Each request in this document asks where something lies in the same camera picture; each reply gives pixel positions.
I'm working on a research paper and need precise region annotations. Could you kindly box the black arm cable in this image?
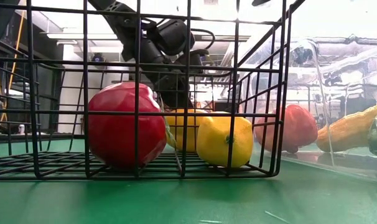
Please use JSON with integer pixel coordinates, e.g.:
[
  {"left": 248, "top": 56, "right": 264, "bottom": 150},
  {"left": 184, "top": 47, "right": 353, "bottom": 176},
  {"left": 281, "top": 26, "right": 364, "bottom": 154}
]
[{"left": 190, "top": 28, "right": 216, "bottom": 52}]

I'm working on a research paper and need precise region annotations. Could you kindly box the black wire basket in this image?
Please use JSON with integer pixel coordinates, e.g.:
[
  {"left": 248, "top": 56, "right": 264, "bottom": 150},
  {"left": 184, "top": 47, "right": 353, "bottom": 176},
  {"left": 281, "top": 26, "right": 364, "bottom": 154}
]
[{"left": 0, "top": 0, "right": 306, "bottom": 181}]

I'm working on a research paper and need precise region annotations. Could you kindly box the yellow lemon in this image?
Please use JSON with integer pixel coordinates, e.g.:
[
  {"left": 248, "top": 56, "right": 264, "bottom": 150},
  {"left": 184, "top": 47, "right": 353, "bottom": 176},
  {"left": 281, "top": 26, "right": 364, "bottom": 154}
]
[{"left": 196, "top": 111, "right": 254, "bottom": 169}]

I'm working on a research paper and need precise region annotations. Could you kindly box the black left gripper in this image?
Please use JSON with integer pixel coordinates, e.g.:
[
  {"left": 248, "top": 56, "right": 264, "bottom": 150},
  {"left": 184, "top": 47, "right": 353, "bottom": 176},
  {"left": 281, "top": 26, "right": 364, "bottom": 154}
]
[{"left": 144, "top": 48, "right": 211, "bottom": 110}]

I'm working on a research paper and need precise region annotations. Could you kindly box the clear plastic container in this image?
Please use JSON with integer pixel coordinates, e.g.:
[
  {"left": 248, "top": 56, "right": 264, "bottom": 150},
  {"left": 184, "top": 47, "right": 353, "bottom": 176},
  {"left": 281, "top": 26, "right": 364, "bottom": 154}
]
[{"left": 238, "top": 35, "right": 377, "bottom": 184}]

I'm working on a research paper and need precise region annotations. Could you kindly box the yellow bell pepper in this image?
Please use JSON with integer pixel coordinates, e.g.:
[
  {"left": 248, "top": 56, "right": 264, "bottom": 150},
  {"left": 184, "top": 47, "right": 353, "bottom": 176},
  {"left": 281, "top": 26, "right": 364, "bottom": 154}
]
[{"left": 165, "top": 108, "right": 210, "bottom": 153}]

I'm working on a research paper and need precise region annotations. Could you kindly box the orange-red bell pepper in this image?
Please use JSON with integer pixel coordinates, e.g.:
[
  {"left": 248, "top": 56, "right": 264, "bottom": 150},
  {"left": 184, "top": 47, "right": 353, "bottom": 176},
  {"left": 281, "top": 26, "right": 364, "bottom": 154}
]
[{"left": 253, "top": 104, "right": 319, "bottom": 154}]

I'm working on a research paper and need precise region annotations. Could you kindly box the yellow hanging cable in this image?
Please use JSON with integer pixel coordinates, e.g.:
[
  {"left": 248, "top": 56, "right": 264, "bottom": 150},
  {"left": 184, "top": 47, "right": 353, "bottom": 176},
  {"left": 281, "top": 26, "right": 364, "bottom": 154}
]
[{"left": 7, "top": 11, "right": 25, "bottom": 91}]

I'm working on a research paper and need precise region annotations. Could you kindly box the dark storage rack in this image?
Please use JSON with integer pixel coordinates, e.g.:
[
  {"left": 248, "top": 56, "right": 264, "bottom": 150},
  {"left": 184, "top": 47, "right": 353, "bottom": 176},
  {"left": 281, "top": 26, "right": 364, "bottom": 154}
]
[{"left": 0, "top": 40, "right": 64, "bottom": 138}]

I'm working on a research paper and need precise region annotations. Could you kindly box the yellow corn cob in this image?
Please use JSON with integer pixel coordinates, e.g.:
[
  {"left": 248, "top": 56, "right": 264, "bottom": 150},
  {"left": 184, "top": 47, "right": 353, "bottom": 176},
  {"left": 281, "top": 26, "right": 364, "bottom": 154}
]
[{"left": 315, "top": 101, "right": 377, "bottom": 153}]

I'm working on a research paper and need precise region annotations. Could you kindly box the white pillar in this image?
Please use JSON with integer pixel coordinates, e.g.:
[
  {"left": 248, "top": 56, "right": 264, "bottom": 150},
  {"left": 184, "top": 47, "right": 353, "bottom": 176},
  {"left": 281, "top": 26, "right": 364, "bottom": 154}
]
[{"left": 57, "top": 43, "right": 130, "bottom": 134}]

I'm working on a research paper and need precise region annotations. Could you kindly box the red tomato with green calyx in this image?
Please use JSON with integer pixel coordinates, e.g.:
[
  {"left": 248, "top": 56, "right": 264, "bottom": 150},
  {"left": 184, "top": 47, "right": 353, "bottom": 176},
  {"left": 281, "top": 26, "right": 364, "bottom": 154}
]
[{"left": 87, "top": 82, "right": 177, "bottom": 170}]

